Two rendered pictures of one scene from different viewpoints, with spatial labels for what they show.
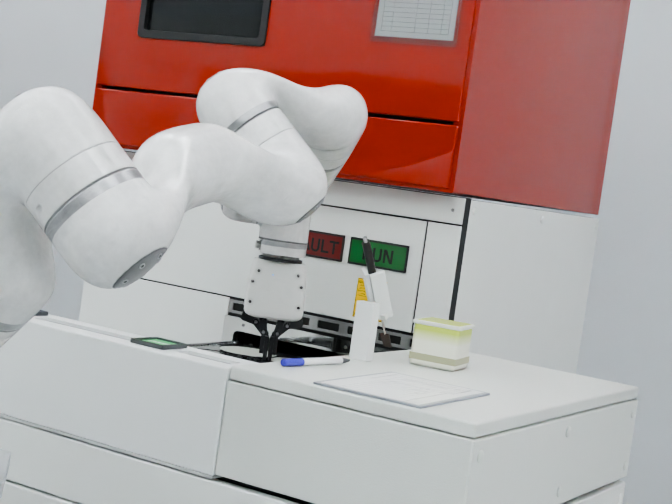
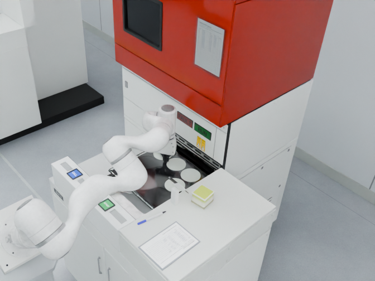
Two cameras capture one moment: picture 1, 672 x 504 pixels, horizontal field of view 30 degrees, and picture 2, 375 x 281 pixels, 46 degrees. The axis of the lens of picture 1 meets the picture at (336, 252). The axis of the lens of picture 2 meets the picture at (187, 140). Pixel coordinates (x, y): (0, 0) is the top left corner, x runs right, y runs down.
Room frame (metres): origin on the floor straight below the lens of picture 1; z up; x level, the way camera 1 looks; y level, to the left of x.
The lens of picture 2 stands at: (0.48, -0.43, 2.40)
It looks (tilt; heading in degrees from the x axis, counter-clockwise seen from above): 38 degrees down; 14
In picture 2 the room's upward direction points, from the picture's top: 4 degrees clockwise
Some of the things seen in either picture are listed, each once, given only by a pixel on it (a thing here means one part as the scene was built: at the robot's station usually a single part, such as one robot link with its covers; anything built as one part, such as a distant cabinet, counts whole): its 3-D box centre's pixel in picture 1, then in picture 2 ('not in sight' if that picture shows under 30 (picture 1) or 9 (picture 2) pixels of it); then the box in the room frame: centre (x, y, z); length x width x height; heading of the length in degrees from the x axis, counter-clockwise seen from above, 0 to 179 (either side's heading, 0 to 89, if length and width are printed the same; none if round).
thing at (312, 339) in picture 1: (322, 361); (188, 155); (2.23, 0.00, 0.89); 0.44 x 0.02 x 0.10; 60
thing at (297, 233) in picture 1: (285, 201); (166, 119); (2.13, 0.10, 1.17); 0.09 x 0.08 x 0.13; 102
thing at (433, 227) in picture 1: (255, 276); (169, 120); (2.34, 0.14, 1.02); 0.82 x 0.03 x 0.40; 60
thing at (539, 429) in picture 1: (449, 426); (200, 228); (1.77, -0.19, 0.89); 0.62 x 0.35 x 0.14; 150
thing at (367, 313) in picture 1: (372, 313); (177, 190); (1.83, -0.07, 1.03); 0.06 x 0.04 x 0.13; 150
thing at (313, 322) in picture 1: (328, 325); (190, 145); (2.24, -0.01, 0.96); 0.44 x 0.01 x 0.02; 60
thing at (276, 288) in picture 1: (276, 285); (166, 143); (2.14, 0.09, 1.03); 0.10 x 0.07 x 0.11; 93
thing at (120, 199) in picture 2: not in sight; (119, 204); (1.81, 0.21, 0.87); 0.36 x 0.08 x 0.03; 60
